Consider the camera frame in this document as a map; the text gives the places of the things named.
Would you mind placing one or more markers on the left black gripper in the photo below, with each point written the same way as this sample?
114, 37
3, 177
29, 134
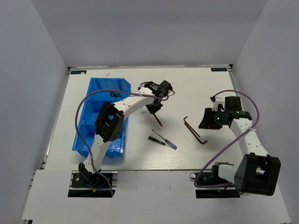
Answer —
154, 109

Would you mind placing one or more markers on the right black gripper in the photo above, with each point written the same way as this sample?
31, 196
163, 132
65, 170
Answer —
207, 122

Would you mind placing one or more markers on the long brown hex key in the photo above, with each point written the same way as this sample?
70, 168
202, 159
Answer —
156, 118

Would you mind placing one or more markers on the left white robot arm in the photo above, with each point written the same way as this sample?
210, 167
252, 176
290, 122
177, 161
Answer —
109, 122

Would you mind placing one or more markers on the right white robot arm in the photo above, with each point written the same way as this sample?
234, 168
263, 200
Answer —
258, 171

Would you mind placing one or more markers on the brown hex key lower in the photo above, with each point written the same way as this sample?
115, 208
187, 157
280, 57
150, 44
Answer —
200, 141

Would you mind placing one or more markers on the brown hex key upper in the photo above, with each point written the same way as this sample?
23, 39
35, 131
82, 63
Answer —
194, 133

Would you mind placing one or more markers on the right table logo sticker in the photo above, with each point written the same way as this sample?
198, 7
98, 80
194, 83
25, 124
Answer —
218, 69

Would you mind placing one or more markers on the table logo sticker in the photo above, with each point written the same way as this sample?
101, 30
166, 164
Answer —
78, 72
218, 69

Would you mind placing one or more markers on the left table logo sticker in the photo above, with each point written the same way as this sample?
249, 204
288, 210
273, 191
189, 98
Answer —
78, 72

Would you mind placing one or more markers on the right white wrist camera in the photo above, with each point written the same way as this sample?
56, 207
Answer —
218, 103

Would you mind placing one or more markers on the black green handled screwdriver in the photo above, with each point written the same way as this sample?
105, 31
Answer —
156, 140

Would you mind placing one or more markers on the red blue handled screwdriver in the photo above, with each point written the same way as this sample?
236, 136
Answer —
169, 143

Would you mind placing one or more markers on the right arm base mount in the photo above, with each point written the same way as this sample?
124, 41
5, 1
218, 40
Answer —
208, 179

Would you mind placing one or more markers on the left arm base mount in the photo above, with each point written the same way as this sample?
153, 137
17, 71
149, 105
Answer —
86, 180

